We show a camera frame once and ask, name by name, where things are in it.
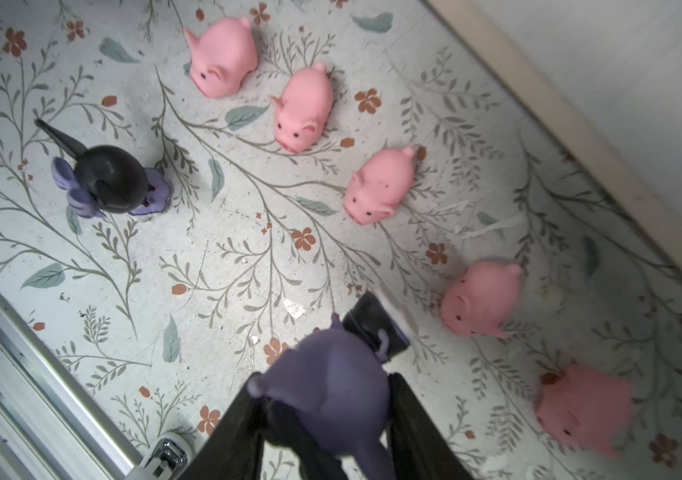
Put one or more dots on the white two-tier shelf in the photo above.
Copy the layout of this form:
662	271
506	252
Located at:
605	78

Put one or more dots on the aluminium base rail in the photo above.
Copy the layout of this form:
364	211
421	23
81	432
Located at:
50	428

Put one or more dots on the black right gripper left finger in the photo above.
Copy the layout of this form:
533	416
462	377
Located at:
235	449

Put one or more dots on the purple toy figure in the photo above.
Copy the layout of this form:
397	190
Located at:
329	396

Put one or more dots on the pink pig toy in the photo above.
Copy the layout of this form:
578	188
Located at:
303	108
222	56
481	299
380	185
586	408

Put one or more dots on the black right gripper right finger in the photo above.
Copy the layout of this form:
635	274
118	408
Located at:
418	449

